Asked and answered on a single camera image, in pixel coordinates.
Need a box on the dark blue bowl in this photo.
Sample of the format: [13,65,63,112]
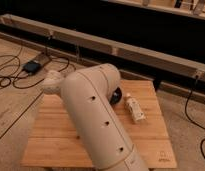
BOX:
[110,88,122,105]

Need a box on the blue power adapter box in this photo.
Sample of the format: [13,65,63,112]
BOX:
[23,61,41,74]

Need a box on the black cable on floor right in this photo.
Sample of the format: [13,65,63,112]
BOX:
[184,77,205,164]

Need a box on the small white plastic bottle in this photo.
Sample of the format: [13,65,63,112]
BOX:
[125,93,145,123]

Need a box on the long wooden beam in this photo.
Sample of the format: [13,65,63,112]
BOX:
[0,14,205,82]

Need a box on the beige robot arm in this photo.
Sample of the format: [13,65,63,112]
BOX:
[43,64,149,171]

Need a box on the black cable on floor left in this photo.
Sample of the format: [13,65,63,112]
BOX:
[0,44,77,90]

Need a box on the black cable on floor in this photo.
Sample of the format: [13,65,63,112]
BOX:
[0,44,77,90]
[184,77,205,164]

